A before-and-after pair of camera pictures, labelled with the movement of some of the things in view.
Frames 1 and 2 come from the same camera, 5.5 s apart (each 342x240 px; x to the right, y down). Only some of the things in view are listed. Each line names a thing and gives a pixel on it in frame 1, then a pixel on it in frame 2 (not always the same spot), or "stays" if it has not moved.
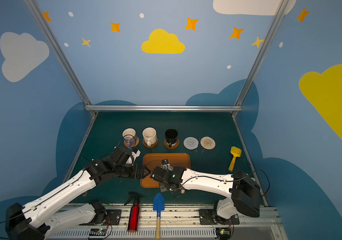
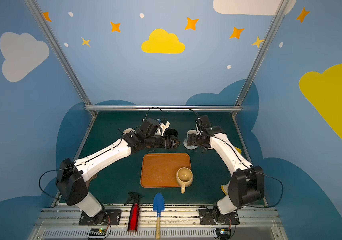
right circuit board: x=222 y=233 stays
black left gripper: x=140 y=171 → x=169 y=141
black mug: x=171 y=136 stays
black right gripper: x=155 y=172 → x=195 y=139
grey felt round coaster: x=191 y=143 stays
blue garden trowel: x=158 y=205 stays
